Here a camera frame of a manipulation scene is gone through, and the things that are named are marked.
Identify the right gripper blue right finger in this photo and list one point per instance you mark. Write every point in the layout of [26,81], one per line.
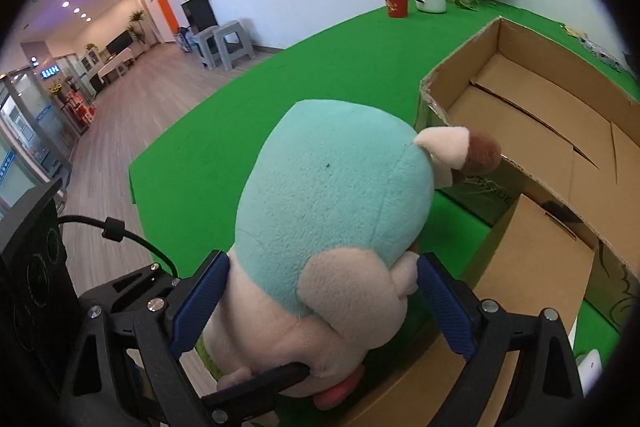
[452,303]

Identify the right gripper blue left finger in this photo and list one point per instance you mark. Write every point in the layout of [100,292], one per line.
[194,300]

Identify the small cardboard box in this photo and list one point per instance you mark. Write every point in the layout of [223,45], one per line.
[529,277]

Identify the teal pink plush toy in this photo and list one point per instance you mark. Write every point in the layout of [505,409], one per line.
[322,262]

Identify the large cardboard tray box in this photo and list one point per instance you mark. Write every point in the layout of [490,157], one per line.
[569,139]

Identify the grey plastic stool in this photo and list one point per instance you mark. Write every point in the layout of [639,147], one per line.
[232,42]

